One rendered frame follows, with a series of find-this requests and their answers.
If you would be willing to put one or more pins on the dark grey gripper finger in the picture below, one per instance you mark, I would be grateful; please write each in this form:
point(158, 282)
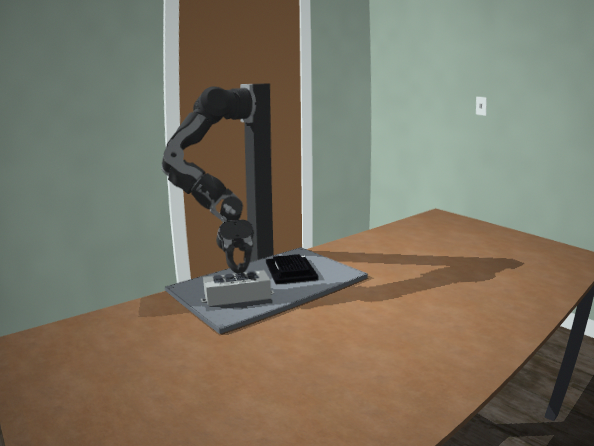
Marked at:
point(247, 244)
point(228, 248)

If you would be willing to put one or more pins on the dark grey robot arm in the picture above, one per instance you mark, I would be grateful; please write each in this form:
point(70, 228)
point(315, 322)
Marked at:
point(215, 103)

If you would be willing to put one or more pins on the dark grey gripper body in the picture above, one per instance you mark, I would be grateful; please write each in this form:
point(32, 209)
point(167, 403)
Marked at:
point(236, 230)

